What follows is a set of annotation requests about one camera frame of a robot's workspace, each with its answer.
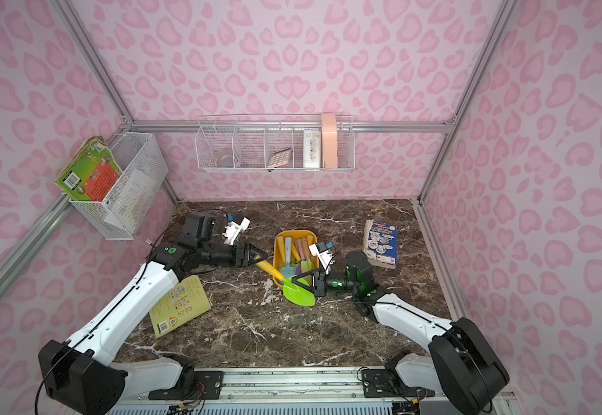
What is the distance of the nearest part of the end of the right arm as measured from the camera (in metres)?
0.62

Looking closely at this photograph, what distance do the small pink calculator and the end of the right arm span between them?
1.38 feet

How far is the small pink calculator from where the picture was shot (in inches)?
36.2
